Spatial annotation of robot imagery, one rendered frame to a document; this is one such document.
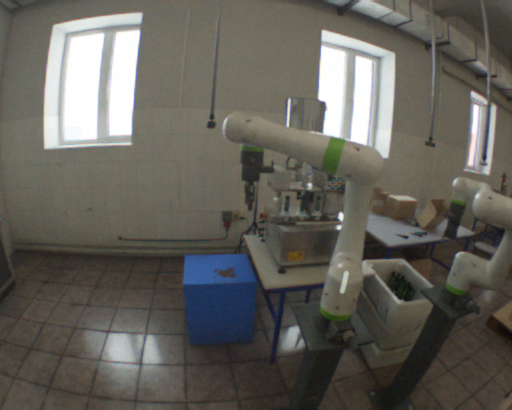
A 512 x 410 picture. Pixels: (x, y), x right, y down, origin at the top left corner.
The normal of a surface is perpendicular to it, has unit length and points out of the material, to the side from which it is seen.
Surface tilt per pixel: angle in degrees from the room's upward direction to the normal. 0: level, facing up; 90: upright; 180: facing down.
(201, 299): 90
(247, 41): 90
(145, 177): 90
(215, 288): 90
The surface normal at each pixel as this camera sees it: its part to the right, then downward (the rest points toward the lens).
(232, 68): 0.21, 0.29
